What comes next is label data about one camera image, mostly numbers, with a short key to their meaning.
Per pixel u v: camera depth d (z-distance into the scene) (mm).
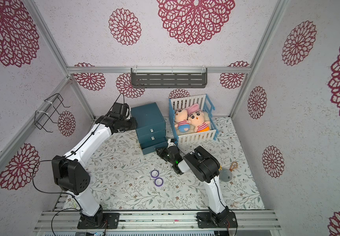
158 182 872
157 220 748
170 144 923
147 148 945
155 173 903
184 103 1093
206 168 560
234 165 939
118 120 637
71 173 461
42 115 732
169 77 939
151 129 890
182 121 1017
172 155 782
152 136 944
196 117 1001
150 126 877
